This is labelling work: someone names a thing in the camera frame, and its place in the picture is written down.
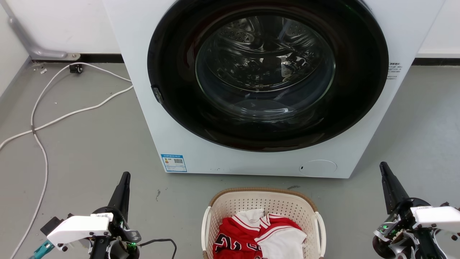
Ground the small black box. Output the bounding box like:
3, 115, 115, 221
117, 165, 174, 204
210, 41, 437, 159
40, 214, 74, 236

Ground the white garment with red trim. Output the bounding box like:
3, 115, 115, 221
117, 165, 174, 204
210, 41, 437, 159
235, 209, 308, 259

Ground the white plastic laundry basket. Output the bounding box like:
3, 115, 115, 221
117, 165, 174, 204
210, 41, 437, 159
201, 187, 327, 259

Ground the round black washing machine door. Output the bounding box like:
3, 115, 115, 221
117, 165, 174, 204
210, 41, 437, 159
147, 0, 389, 152

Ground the red basketball jersey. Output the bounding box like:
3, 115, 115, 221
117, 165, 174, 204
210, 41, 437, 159
213, 212, 302, 259

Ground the white power cable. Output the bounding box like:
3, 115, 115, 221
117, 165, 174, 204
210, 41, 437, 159
9, 62, 133, 259
0, 85, 134, 151

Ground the small printed warning sticker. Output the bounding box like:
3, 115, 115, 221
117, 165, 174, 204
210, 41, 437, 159
387, 62, 402, 80

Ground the round white filter cover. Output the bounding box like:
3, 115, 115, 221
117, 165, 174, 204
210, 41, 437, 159
299, 160, 337, 177

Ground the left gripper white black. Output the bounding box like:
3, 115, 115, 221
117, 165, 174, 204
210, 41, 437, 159
47, 172, 142, 259

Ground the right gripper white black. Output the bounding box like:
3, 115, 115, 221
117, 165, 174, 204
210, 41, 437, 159
372, 162, 460, 259

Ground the white front-load washing machine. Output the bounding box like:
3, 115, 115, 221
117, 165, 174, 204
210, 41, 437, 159
102, 0, 446, 179

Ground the teal plastic connector piece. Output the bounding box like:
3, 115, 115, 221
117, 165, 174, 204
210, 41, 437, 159
29, 240, 55, 259

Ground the blue energy label sticker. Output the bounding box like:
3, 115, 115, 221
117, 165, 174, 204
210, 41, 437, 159
161, 154, 187, 173

